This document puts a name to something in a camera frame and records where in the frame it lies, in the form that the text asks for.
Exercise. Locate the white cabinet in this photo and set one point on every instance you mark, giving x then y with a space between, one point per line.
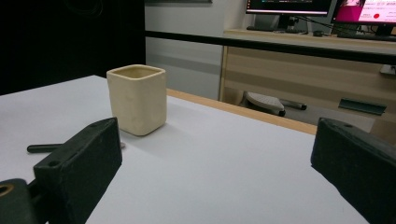
186 62

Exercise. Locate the light wooden desk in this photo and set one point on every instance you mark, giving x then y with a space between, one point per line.
280 71

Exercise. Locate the cream square cup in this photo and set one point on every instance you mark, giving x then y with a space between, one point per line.
137 99

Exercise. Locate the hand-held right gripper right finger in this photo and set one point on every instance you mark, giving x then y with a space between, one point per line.
358 168

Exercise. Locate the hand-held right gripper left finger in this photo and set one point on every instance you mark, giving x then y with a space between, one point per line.
81 168

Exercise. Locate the black pen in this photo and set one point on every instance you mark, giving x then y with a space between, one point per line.
43 147

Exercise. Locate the black horizontal frame bar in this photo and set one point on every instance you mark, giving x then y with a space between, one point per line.
280 46

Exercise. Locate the black computer mouse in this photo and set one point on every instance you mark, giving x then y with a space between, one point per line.
318 33

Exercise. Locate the black keyboard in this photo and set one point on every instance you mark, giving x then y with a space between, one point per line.
367 36

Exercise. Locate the black curtain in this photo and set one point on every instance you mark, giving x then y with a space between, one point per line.
62 40

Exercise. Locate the grey chair base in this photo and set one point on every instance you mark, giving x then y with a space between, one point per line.
264 101

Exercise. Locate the computer monitor with dark screen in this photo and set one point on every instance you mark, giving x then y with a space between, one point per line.
286 6

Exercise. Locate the computer monitor with pink screen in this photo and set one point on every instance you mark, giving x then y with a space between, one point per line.
367 11

